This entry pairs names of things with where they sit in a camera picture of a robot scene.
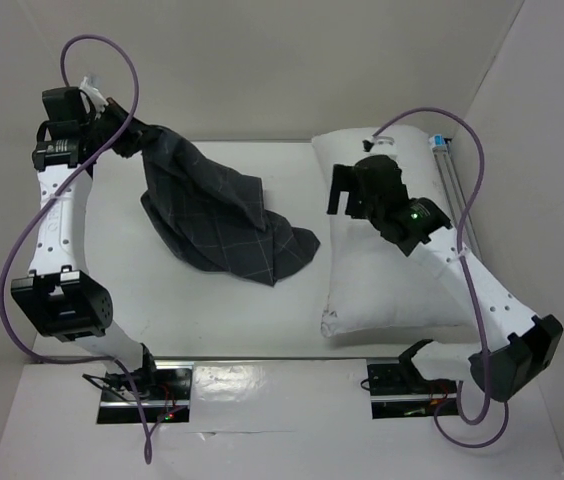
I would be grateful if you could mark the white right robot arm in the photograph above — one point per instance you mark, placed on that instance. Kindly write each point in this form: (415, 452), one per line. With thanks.
(515, 344)

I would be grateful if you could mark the dark grey checked pillowcase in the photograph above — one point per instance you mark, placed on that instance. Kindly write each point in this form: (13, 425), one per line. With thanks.
(214, 218)

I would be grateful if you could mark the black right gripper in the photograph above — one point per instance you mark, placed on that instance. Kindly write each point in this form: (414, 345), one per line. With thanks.
(350, 190)

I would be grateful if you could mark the aluminium rail frame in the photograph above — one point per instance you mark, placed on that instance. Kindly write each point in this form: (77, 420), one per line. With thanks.
(441, 149)

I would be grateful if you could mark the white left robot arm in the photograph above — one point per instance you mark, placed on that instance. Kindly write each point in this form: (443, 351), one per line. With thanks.
(58, 295)

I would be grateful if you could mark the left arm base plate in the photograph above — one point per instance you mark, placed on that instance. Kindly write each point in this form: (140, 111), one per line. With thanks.
(167, 401)

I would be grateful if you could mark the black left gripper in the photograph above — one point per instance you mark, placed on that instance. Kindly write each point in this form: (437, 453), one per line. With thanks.
(132, 130)

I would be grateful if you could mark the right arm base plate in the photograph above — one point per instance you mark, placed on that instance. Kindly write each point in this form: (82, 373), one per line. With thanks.
(394, 393)

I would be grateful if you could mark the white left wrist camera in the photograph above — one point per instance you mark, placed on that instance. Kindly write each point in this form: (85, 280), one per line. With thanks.
(93, 94)

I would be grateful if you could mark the white pillow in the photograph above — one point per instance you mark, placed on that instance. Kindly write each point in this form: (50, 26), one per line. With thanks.
(372, 284)

